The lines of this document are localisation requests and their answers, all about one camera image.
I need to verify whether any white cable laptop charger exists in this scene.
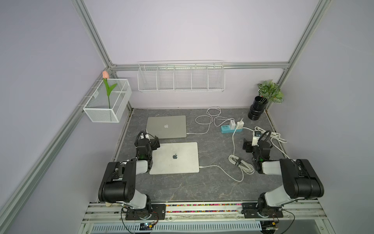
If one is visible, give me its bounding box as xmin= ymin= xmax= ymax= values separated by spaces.
xmin=186 ymin=106 xmax=234 ymax=136
xmin=199 ymin=125 xmax=255 ymax=182

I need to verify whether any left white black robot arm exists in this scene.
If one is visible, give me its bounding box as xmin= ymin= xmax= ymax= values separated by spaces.
xmin=98 ymin=131 xmax=160 ymax=219

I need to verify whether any white charger brick laptop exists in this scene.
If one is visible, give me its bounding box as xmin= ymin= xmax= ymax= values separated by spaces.
xmin=229 ymin=119 xmax=236 ymax=130
xmin=235 ymin=119 xmax=244 ymax=131

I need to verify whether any green plant in black pot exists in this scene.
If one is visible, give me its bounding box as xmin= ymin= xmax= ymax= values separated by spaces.
xmin=248 ymin=80 xmax=284 ymax=121

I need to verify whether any silver laptop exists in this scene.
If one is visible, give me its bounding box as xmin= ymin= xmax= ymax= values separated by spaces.
xmin=146 ymin=116 xmax=187 ymax=139
xmin=149 ymin=142 xmax=200 ymax=175

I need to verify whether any pink artificial tulip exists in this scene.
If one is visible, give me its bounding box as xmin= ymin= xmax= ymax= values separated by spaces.
xmin=102 ymin=71 xmax=117 ymax=109

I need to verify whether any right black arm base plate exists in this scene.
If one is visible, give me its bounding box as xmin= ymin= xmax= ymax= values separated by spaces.
xmin=241 ymin=202 xmax=283 ymax=218

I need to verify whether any white wire wall shelf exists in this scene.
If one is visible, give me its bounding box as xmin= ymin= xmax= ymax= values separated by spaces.
xmin=137 ymin=60 xmax=226 ymax=93

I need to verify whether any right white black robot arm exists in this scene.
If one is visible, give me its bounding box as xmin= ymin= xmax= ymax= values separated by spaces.
xmin=242 ymin=131 xmax=324 ymax=218

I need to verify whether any aluminium front rail frame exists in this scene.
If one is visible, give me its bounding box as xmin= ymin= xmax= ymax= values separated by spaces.
xmin=79 ymin=200 xmax=335 ymax=234

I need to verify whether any front silver laptop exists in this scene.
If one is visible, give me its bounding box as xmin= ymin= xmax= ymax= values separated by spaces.
xmin=149 ymin=142 xmax=200 ymax=175

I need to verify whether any white power strip cord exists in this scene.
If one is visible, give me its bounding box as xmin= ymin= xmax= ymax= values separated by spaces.
xmin=242 ymin=126 xmax=290 ymax=159

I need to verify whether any teal power strip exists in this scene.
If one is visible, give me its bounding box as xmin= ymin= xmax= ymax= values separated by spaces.
xmin=221 ymin=125 xmax=243 ymax=134

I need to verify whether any white cable front laptop charger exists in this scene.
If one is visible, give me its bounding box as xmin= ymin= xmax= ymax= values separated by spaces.
xmin=199 ymin=125 xmax=255 ymax=182

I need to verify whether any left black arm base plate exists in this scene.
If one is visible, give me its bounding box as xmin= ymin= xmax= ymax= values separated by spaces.
xmin=125 ymin=203 xmax=166 ymax=220

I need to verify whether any white mesh basket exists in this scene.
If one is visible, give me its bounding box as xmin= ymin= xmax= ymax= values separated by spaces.
xmin=83 ymin=79 xmax=132 ymax=123

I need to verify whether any white charger brick front laptop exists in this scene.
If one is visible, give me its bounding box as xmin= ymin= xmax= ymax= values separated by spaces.
xmin=235 ymin=119 xmax=244 ymax=131

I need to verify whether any rear silver laptop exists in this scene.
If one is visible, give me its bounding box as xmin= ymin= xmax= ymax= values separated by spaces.
xmin=146 ymin=116 xmax=187 ymax=139

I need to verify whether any white slotted cable duct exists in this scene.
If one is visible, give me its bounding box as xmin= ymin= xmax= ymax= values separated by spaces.
xmin=91 ymin=221 xmax=262 ymax=234

